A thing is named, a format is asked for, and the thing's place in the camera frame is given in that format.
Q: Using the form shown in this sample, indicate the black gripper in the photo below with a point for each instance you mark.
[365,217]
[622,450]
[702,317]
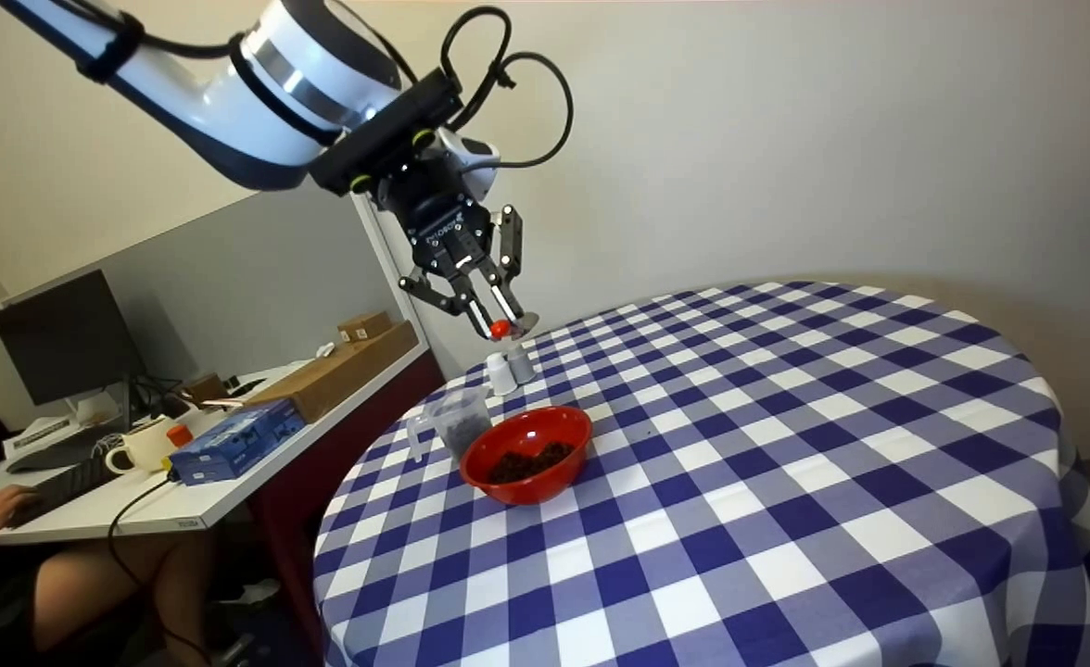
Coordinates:
[437,223]

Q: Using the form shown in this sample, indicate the dark coffee beans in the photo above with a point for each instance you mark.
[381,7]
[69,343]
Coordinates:
[521,466]

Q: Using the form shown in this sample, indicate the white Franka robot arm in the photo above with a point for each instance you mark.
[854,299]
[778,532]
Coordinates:
[262,87]

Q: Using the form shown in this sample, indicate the clear jar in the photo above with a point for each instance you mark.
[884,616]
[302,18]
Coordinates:
[457,422]

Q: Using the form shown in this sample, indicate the red plastic bowl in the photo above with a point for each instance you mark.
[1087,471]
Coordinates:
[524,491]

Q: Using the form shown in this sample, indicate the small white shaker bottle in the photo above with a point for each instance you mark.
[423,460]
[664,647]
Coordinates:
[496,377]

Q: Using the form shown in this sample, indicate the small grey shaker bottle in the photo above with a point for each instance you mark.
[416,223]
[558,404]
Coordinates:
[524,369]

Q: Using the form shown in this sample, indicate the brown cardboard box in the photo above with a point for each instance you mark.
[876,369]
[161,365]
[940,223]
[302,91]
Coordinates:
[333,371]

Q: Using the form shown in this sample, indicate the grey partition panel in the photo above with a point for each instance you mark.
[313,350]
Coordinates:
[262,272]

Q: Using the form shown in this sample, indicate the blue box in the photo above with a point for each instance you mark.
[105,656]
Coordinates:
[234,443]

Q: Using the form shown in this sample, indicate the small orange object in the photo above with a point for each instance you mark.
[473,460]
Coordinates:
[180,435]

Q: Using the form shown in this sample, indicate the white office desk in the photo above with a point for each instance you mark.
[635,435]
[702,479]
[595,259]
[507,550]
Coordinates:
[186,501]

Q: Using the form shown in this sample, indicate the white mug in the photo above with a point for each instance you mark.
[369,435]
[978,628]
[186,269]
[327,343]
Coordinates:
[147,445]

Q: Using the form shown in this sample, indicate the blue white checked tablecloth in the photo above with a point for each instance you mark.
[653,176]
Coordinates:
[815,496]

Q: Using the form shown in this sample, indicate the black computer monitor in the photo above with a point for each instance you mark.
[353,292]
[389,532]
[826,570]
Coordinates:
[65,340]

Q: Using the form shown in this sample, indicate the white device under monitor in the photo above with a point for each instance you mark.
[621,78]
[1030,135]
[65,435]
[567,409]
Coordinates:
[74,412]

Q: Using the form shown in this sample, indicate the black keyboard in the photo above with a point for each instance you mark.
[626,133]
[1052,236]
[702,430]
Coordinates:
[65,485]

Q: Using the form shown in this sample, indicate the bystander bare leg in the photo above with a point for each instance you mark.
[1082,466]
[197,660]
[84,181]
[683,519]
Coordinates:
[113,579]

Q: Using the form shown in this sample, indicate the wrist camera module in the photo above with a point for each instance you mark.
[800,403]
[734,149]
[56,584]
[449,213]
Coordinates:
[473,155]

